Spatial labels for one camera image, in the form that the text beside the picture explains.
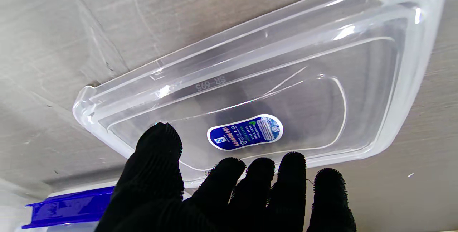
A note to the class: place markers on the large clear lid blue sticker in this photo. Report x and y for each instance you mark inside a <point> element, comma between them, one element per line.
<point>286,63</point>

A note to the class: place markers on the clear container with blue clips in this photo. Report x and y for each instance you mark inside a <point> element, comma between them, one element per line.
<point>71,207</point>

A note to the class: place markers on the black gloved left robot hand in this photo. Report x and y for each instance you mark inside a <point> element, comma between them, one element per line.
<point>161,196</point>

